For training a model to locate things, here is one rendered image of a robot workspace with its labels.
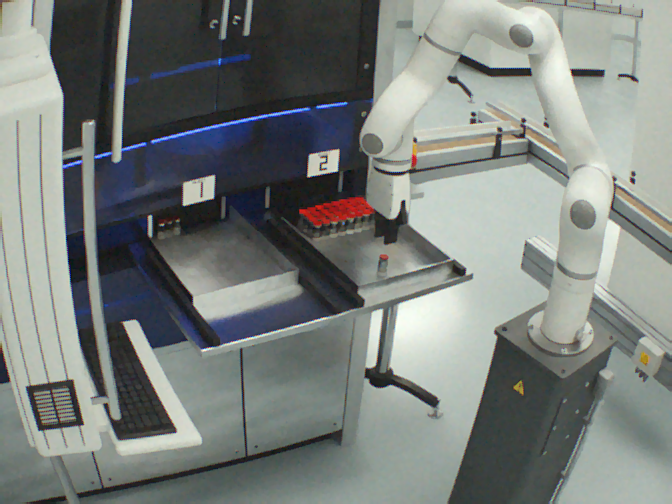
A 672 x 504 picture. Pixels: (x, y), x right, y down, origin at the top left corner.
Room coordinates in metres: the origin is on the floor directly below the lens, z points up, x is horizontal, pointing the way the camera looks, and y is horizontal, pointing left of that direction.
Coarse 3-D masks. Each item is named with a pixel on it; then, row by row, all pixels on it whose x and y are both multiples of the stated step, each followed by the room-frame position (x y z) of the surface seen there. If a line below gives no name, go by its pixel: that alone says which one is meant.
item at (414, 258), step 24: (312, 240) 1.86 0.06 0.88; (336, 240) 1.87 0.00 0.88; (360, 240) 1.88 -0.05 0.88; (408, 240) 1.90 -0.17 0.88; (336, 264) 1.76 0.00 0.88; (360, 264) 1.77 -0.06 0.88; (408, 264) 1.78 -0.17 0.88; (432, 264) 1.73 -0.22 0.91; (360, 288) 1.62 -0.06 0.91; (384, 288) 1.66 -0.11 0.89
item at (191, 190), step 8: (184, 184) 1.79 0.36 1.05; (192, 184) 1.80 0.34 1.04; (200, 184) 1.81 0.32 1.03; (208, 184) 1.82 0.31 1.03; (184, 192) 1.79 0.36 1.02; (192, 192) 1.80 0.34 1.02; (200, 192) 1.81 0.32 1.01; (208, 192) 1.82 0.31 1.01; (184, 200) 1.79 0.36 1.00; (192, 200) 1.80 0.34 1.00; (200, 200) 1.81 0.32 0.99
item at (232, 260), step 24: (240, 216) 1.89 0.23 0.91; (144, 240) 1.79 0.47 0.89; (168, 240) 1.81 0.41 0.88; (192, 240) 1.82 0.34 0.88; (216, 240) 1.83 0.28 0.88; (240, 240) 1.83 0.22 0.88; (264, 240) 1.79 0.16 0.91; (168, 264) 1.64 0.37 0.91; (192, 264) 1.71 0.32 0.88; (216, 264) 1.72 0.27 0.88; (240, 264) 1.72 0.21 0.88; (264, 264) 1.73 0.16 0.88; (288, 264) 1.70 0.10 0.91; (192, 288) 1.60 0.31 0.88; (216, 288) 1.61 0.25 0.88; (240, 288) 1.59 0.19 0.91; (264, 288) 1.62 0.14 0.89
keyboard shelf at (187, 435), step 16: (144, 336) 1.50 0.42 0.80; (144, 352) 1.44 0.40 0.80; (144, 368) 1.38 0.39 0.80; (160, 368) 1.39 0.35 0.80; (160, 384) 1.33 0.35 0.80; (176, 400) 1.29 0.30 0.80; (96, 416) 1.18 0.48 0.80; (176, 416) 1.23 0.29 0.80; (112, 432) 1.13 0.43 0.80; (192, 432) 1.19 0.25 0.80; (128, 448) 1.10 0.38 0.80; (144, 448) 1.11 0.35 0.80; (160, 448) 1.13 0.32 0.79
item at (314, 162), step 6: (336, 150) 2.02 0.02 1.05; (312, 156) 1.98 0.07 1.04; (318, 156) 1.99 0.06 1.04; (330, 156) 2.01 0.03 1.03; (336, 156) 2.02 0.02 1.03; (312, 162) 1.98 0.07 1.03; (318, 162) 1.99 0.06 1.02; (330, 162) 2.01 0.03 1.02; (336, 162) 2.02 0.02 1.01; (312, 168) 1.98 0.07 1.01; (318, 168) 1.99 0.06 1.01; (330, 168) 2.01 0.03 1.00; (336, 168) 2.02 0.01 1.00; (312, 174) 1.98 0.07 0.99; (318, 174) 1.99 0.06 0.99
